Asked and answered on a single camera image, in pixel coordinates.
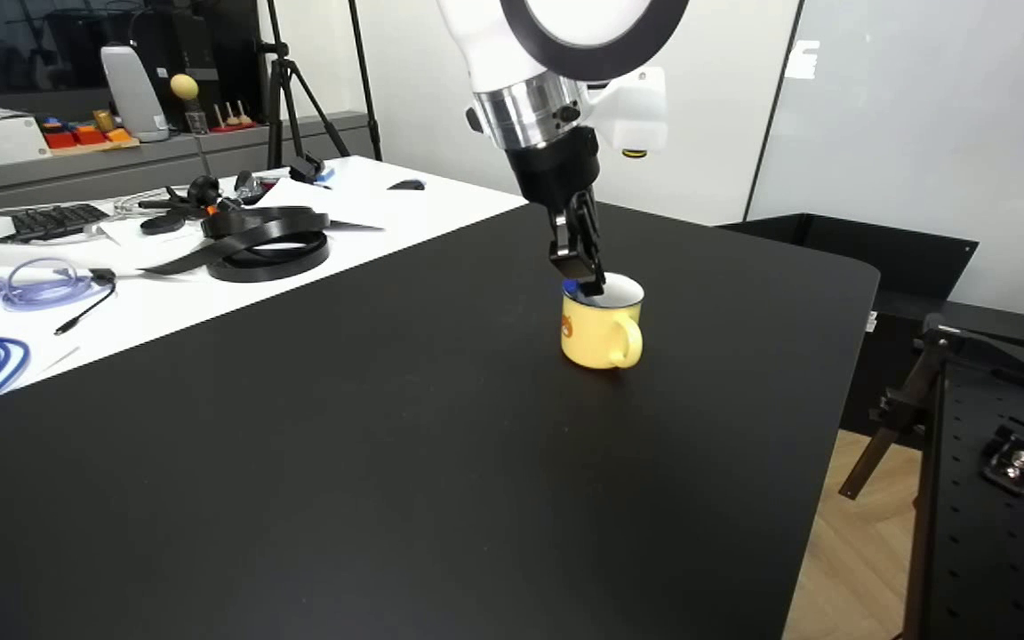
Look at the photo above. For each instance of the small wooden figures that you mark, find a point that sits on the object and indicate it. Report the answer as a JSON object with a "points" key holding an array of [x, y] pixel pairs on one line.
{"points": [[232, 116]]}

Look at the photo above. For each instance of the black keyboard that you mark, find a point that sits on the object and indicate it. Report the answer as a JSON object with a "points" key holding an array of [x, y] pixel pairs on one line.
{"points": [[50, 222]]}

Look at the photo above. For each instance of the black computer mouse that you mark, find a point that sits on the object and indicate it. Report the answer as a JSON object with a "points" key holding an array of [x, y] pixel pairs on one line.
{"points": [[406, 184]]}

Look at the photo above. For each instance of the white wall switch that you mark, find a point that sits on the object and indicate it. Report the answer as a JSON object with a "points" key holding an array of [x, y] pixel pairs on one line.
{"points": [[804, 60]]}

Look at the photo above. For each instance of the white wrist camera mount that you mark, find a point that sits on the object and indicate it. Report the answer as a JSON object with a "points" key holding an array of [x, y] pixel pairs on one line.
{"points": [[638, 113]]}

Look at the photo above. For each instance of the black light stand pole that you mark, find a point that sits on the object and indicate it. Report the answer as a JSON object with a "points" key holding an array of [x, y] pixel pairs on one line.
{"points": [[366, 84]]}

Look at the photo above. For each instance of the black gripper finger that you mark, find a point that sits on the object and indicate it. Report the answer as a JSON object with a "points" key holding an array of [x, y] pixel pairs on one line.
{"points": [[591, 261], [563, 238]]}

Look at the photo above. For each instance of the black perforated breadboard table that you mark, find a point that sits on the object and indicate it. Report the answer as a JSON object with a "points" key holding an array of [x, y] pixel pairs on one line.
{"points": [[998, 556]]}

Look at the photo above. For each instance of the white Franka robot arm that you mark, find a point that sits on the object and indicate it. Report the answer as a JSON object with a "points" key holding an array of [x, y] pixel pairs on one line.
{"points": [[501, 47]]}

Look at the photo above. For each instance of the yellow enamel mug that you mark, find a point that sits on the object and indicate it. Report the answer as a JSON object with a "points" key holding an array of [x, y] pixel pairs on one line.
{"points": [[591, 341]]}

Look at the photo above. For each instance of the black camera tripod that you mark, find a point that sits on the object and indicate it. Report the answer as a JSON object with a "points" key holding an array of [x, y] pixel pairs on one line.
{"points": [[281, 93]]}

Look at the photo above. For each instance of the blue capped whiteboard marker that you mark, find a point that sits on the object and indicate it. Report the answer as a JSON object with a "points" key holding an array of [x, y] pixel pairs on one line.
{"points": [[572, 289]]}

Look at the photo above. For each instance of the yellow ball on black stand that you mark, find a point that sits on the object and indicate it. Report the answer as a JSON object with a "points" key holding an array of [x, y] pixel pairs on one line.
{"points": [[185, 86]]}

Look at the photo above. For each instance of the red orange small blocks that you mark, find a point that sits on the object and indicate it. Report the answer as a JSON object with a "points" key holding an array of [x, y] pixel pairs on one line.
{"points": [[87, 133]]}

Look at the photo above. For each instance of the grey partition counter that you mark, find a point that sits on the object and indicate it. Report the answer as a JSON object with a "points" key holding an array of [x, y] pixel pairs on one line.
{"points": [[123, 165]]}

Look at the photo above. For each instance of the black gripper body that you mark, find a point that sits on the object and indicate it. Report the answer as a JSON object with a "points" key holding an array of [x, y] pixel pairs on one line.
{"points": [[555, 165]]}

